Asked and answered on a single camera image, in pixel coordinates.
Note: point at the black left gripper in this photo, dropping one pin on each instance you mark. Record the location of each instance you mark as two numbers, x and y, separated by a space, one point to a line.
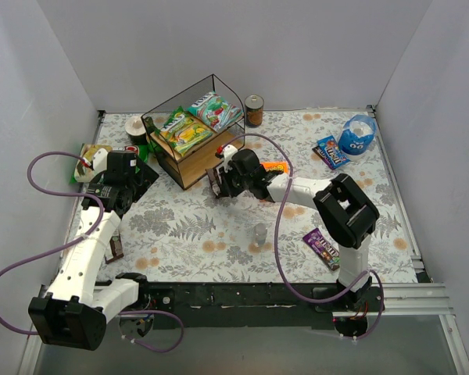
139 180

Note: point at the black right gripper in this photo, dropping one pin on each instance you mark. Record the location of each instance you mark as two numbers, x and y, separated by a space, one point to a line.
218 182

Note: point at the brown chocolate bar wrapper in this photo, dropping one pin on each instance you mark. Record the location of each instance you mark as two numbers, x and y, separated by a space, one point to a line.
214 182

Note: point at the brown purple chocolate bar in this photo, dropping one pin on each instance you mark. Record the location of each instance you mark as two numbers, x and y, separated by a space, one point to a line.
114 250

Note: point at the green Fox's candy bag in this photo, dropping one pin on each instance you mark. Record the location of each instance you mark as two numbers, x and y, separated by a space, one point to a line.
182 131

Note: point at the teal Fox's candy bag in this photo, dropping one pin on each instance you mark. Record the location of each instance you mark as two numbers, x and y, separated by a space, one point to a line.
214 111

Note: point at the purple M&M's candy bag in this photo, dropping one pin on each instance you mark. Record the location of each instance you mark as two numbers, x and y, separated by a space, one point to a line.
323 248

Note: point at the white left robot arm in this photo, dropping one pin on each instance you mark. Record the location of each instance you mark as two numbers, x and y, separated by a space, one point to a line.
74 312

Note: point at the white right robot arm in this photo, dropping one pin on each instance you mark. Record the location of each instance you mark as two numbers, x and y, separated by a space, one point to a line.
348 214

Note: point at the blue M&M's candy bag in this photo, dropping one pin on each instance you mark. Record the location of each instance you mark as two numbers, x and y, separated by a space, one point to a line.
328 150

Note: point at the green cassava chips bag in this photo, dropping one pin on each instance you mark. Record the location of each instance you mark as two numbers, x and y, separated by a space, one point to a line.
90 156

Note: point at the dark cup with white lid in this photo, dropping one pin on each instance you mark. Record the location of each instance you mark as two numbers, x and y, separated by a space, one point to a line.
136 131

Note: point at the orange Scrub Daddy box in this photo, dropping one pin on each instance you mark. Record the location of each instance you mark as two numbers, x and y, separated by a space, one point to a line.
276 166

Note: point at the green glass bottle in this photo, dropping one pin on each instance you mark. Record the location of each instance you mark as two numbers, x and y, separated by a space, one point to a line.
150 130

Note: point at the food tin can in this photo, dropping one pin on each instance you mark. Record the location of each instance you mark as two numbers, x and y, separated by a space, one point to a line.
254 110

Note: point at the blue M&M's character bag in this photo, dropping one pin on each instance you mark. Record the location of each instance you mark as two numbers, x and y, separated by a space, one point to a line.
357 135

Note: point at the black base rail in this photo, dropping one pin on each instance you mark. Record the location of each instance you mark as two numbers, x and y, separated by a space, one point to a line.
230 305

